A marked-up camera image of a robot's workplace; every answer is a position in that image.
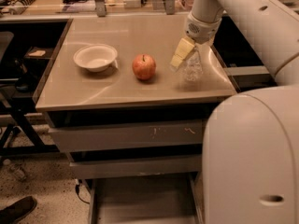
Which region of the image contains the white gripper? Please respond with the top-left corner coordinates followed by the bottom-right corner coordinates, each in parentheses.
top-left (170, 13), bottom-right (221, 71)

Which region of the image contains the clear plastic water bottle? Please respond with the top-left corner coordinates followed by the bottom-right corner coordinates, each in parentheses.
top-left (183, 49), bottom-right (203, 82)

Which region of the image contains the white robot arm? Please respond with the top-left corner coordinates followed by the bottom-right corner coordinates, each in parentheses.
top-left (185, 0), bottom-right (299, 224)

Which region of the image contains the top grey drawer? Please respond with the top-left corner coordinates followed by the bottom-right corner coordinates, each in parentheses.
top-left (50, 119), bottom-right (204, 152)

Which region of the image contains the grey drawer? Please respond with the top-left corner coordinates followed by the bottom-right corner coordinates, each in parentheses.
top-left (70, 154), bottom-right (202, 179)
top-left (50, 119), bottom-right (204, 152)

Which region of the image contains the grey drawer cabinet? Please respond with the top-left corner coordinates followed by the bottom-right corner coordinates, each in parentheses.
top-left (32, 13), bottom-right (237, 224)

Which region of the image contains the open bottom drawer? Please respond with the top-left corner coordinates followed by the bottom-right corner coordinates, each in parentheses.
top-left (88, 174), bottom-right (204, 224)

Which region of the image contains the middle grey drawer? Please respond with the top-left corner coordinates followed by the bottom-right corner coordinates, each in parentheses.
top-left (70, 154), bottom-right (202, 179)

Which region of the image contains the plastic bottle on floor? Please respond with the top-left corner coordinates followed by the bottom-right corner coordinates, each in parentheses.
top-left (3, 159), bottom-right (26, 182)

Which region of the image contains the red apple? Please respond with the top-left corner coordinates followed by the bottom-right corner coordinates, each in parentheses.
top-left (132, 54), bottom-right (156, 80)

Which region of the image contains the white paper bowl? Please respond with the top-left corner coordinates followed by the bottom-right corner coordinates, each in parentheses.
top-left (73, 44), bottom-right (118, 73)

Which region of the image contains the black cable on floor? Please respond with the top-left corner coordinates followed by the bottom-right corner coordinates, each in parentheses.
top-left (74, 180), bottom-right (92, 205)

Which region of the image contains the black desk frame left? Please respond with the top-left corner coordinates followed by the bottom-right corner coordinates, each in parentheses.
top-left (0, 31), bottom-right (59, 163)

